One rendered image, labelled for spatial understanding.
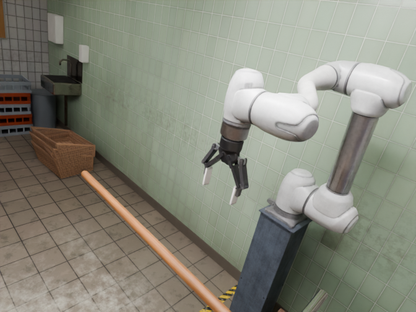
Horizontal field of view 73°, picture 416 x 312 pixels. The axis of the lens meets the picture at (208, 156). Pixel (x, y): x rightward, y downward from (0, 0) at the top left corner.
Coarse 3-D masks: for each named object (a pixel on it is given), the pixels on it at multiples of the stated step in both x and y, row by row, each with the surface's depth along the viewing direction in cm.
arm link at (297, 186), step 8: (296, 168) 148; (288, 176) 145; (296, 176) 142; (304, 176) 141; (312, 176) 143; (280, 184) 152; (288, 184) 143; (296, 184) 141; (304, 184) 140; (312, 184) 141; (280, 192) 148; (288, 192) 144; (296, 192) 141; (304, 192) 139; (280, 200) 148; (288, 200) 144; (296, 200) 141; (304, 200) 138; (280, 208) 149; (288, 208) 146; (296, 208) 143
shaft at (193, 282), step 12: (96, 180) 114; (108, 192) 108; (120, 204) 102; (132, 216) 97; (144, 228) 93; (144, 240) 91; (156, 240) 89; (156, 252) 87; (168, 252) 85; (168, 264) 83; (180, 264) 82; (180, 276) 80; (192, 276) 78; (192, 288) 77; (204, 288) 75; (204, 300) 74; (216, 300) 73
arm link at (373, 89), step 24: (360, 72) 105; (384, 72) 100; (360, 96) 106; (384, 96) 100; (408, 96) 102; (360, 120) 110; (360, 144) 114; (336, 168) 123; (312, 192) 138; (336, 192) 126; (312, 216) 136; (336, 216) 127
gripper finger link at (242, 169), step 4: (240, 160) 88; (240, 164) 88; (240, 168) 89; (244, 168) 89; (240, 172) 89; (244, 172) 89; (240, 176) 89; (244, 176) 89; (240, 180) 89; (244, 180) 89; (244, 184) 89; (248, 184) 90; (244, 188) 89
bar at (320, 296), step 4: (320, 292) 87; (324, 292) 87; (316, 296) 85; (320, 296) 85; (324, 296) 86; (312, 300) 83; (316, 300) 83; (320, 300) 84; (324, 300) 85; (308, 304) 82; (312, 304) 82; (316, 304) 82; (320, 304) 83; (304, 308) 81; (308, 308) 80; (312, 308) 80; (316, 308) 81
